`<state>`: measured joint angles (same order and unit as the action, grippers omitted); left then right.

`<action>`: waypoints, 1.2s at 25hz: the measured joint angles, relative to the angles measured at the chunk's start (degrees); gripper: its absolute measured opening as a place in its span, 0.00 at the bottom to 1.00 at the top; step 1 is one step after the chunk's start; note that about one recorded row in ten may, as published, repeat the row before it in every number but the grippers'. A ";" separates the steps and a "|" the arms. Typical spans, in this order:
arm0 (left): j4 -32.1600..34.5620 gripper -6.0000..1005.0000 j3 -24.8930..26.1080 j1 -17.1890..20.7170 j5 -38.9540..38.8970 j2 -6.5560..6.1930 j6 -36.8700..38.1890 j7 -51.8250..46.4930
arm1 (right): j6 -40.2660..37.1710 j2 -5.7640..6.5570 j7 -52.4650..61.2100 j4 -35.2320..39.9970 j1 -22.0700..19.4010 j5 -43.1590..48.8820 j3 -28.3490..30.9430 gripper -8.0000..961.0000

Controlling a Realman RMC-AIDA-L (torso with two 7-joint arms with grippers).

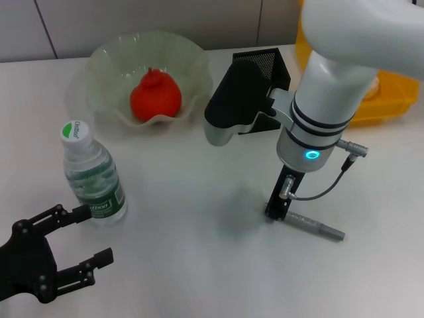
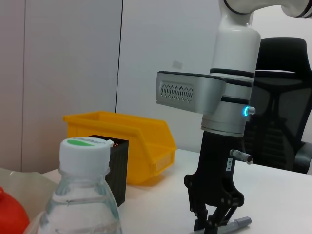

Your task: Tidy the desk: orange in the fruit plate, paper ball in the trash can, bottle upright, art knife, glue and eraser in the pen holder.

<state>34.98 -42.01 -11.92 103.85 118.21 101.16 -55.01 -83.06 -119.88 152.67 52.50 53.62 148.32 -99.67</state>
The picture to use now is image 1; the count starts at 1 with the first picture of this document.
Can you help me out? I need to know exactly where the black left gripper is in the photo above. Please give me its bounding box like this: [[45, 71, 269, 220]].
[[0, 204, 115, 305]]

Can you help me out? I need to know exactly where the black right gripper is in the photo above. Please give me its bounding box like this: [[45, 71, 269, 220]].
[[264, 164, 307, 223]]

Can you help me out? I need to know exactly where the grey glitter pen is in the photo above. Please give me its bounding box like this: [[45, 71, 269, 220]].
[[284, 210, 346, 242]]

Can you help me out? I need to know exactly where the clear water bottle green label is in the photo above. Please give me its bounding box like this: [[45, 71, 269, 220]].
[[59, 119, 129, 228]]

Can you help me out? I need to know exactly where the white paper ball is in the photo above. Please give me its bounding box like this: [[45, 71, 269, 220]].
[[364, 76, 381, 99]]

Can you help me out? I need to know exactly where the red-orange knobbed orange fruit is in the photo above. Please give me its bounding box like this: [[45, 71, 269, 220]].
[[129, 67, 183, 123]]

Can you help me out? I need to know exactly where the black mesh pen holder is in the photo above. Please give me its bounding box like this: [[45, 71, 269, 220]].
[[233, 48, 292, 135]]

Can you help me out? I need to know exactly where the yellow plastic storage bin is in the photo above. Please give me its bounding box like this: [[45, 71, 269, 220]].
[[294, 0, 421, 129]]

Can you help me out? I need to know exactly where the translucent green wavy glass bowl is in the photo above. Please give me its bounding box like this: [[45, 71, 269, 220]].
[[84, 31, 213, 129]]

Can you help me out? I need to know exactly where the grey right arm cable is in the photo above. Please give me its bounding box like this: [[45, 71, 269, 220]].
[[280, 139, 370, 201]]

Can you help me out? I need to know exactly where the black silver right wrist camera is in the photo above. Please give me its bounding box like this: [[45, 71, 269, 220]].
[[203, 60, 276, 147]]

